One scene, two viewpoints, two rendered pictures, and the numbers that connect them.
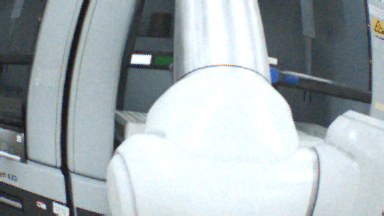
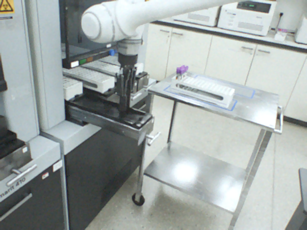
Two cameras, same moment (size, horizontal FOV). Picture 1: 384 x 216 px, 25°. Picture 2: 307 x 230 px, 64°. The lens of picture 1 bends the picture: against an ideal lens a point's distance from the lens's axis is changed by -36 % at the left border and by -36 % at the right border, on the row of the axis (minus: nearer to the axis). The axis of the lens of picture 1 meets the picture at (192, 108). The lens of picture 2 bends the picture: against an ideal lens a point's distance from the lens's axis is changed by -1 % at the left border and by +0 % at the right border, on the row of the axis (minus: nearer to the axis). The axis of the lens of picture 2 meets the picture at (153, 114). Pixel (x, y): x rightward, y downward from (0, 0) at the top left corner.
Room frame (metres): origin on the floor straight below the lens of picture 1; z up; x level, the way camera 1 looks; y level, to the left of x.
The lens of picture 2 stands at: (1.46, 0.69, 1.29)
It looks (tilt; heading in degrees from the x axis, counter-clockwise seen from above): 28 degrees down; 303
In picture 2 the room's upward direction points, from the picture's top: 8 degrees clockwise
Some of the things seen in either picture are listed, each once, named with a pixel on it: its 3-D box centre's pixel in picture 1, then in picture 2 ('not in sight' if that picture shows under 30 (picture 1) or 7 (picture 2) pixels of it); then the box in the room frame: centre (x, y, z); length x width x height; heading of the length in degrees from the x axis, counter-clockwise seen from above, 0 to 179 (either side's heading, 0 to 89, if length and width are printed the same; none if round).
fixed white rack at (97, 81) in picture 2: not in sight; (83, 78); (2.38, -0.07, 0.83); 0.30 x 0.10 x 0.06; 11
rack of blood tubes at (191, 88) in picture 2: not in sight; (201, 89); (1.89, -0.40, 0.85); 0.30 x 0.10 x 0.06; 9
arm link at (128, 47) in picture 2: not in sight; (128, 45); (2.06, -0.02, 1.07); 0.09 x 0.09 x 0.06
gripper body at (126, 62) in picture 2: not in sight; (127, 64); (2.06, -0.02, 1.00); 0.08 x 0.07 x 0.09; 101
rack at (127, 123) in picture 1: (140, 133); (49, 84); (2.41, 0.09, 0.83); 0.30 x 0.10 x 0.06; 11
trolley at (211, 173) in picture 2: not in sight; (202, 154); (1.85, -0.52, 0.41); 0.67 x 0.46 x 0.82; 9
